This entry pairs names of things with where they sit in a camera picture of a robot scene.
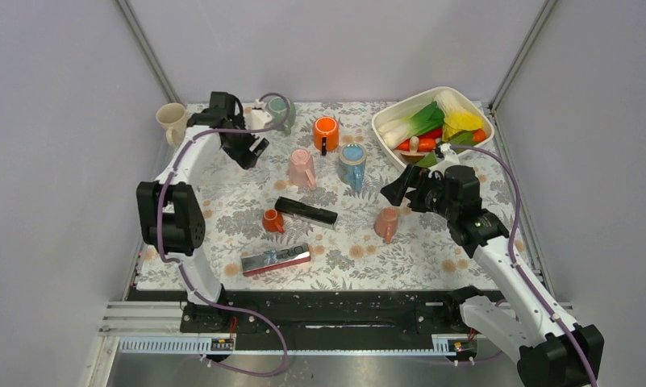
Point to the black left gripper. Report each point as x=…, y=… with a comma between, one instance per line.
x=244, y=156

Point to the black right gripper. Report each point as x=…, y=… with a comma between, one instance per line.
x=415, y=176

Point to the cream ceramic mug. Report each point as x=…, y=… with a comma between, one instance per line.
x=173, y=119

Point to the salmon pink printed mug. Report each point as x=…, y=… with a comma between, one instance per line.
x=386, y=224

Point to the small orange cup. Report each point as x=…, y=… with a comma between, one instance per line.
x=272, y=221

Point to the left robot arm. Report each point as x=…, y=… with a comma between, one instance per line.
x=171, y=218

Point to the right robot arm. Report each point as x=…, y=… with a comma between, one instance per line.
x=546, y=343

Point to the green ceramic mug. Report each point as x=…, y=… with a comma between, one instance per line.
x=283, y=112

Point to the light pink mug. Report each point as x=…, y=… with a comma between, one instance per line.
x=302, y=170

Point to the large orange mug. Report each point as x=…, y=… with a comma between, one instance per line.
x=326, y=134

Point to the wooden toy mushroom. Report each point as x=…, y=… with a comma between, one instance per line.
x=412, y=154

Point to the orange toy carrot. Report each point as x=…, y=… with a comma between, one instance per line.
x=428, y=142

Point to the yellow toy cabbage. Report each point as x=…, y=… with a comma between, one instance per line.
x=456, y=117

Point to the white plastic basin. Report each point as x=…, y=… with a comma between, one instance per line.
x=415, y=103

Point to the floral tablecloth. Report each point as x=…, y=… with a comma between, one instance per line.
x=421, y=254

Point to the black rectangular box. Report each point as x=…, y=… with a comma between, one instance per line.
x=311, y=214

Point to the silver red stapler box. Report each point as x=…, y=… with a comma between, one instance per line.
x=274, y=259

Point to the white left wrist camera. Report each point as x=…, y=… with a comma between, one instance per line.
x=256, y=116

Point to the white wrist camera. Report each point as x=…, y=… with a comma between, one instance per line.
x=256, y=116
x=449, y=158

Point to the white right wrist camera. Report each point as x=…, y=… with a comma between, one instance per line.
x=449, y=158

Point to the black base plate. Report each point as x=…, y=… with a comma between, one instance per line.
x=327, y=321

